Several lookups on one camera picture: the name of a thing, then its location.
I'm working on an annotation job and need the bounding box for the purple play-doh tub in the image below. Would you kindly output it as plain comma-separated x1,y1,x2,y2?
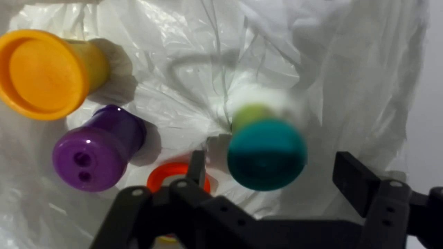
51,104,148,194

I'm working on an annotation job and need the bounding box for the small yellow tub orange lid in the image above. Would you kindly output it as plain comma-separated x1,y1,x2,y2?
145,161,213,247

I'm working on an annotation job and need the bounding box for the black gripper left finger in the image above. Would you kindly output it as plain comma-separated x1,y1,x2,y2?
185,149,207,187

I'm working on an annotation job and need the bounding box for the white plastic bag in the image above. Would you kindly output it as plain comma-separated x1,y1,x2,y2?
0,0,431,249

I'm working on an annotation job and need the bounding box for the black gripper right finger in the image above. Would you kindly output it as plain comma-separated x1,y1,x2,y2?
332,150,384,219

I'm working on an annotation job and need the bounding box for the blue toy cup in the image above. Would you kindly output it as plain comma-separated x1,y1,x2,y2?
225,103,308,193

